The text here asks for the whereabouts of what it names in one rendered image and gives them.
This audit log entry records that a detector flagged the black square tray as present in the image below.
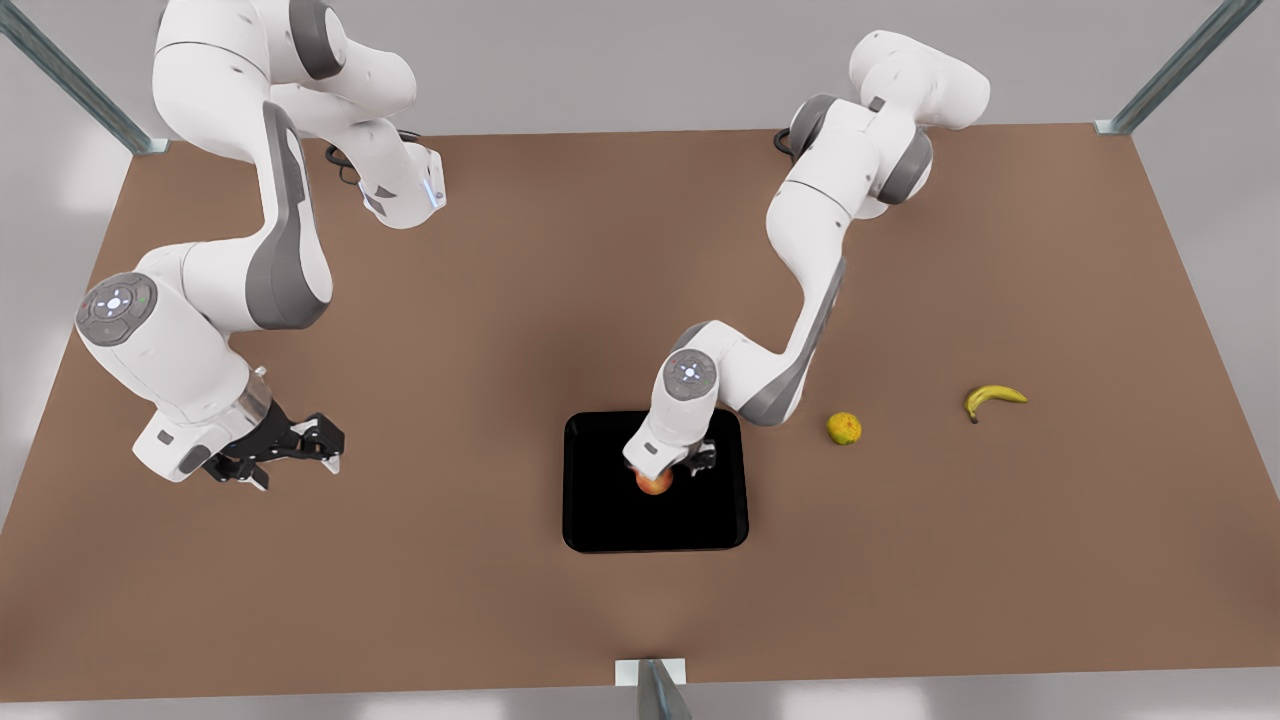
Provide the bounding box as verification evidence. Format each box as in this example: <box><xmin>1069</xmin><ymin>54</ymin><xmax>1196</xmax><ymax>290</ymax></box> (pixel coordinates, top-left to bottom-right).
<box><xmin>561</xmin><ymin>409</ymin><xmax>751</xmax><ymax>554</ymax></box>

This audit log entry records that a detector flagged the yellow banana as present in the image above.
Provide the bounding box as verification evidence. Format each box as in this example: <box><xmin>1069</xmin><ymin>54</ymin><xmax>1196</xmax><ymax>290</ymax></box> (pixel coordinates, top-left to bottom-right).
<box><xmin>964</xmin><ymin>384</ymin><xmax>1029</xmax><ymax>424</ymax></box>

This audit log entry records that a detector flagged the silver frame post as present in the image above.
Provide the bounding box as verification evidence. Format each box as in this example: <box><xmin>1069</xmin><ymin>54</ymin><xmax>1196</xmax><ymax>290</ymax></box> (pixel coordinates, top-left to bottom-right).
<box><xmin>0</xmin><ymin>0</ymin><xmax>171</xmax><ymax>156</ymax></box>
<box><xmin>1094</xmin><ymin>0</ymin><xmax>1265</xmax><ymax>136</ymax></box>
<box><xmin>613</xmin><ymin>658</ymin><xmax>694</xmax><ymax>720</ymax></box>

